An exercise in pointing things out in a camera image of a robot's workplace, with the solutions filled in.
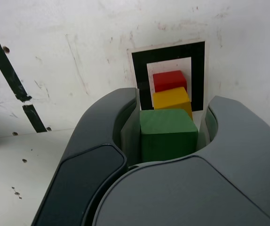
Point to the red cube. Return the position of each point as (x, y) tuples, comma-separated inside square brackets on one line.
[(169, 80)]

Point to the yellow cube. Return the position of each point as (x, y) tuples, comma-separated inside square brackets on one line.
[(170, 99)]

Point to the black tape square outline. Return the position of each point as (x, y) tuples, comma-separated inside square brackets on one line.
[(139, 70)]

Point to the black tape strip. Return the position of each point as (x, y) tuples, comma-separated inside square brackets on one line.
[(5, 68)]

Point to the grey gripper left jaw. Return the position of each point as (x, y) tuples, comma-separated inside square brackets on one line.
[(95, 141)]

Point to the green cube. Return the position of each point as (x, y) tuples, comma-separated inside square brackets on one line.
[(168, 136)]

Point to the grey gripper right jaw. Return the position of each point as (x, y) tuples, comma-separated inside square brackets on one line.
[(196, 195)]

